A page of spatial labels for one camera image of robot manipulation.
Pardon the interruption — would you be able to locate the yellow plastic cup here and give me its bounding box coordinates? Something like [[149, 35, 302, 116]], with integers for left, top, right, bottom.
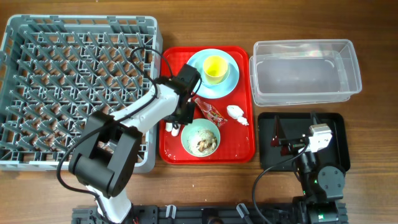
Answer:
[[203, 55, 229, 85]]

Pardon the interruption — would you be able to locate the green bowl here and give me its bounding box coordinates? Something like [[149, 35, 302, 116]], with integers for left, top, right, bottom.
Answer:
[[181, 119, 221, 157]]

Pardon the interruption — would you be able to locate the white plastic spoon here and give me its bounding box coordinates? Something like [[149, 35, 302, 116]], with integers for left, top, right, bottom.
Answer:
[[165, 123, 173, 132]]

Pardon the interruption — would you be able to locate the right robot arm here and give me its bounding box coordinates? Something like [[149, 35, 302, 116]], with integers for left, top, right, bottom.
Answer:
[[271, 113, 348, 223]]

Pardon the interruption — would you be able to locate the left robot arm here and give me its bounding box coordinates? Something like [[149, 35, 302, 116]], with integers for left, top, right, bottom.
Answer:
[[68, 64, 201, 223]]

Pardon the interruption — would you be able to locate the black waste tray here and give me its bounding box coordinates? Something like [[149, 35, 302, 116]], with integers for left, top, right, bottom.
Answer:
[[257, 112, 351, 171]]

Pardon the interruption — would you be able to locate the grey dishwasher rack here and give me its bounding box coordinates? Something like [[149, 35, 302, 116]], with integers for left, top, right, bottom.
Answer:
[[1, 14, 163, 171]]

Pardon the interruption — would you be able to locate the light blue plate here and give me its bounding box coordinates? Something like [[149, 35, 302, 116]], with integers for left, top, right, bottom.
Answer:
[[187, 49, 239, 99]]

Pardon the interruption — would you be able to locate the red snack wrapper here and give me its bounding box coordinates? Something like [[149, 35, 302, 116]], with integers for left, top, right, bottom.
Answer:
[[195, 98, 228, 128]]

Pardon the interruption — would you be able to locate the crumpled white tissue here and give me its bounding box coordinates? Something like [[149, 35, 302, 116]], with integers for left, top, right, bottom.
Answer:
[[226, 105, 249, 126]]

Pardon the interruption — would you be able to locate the clear plastic bin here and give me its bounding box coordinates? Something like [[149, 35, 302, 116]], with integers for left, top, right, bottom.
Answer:
[[249, 39, 363, 106]]

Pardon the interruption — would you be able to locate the red plastic tray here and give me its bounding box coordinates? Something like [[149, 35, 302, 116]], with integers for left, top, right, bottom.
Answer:
[[158, 46, 256, 165]]

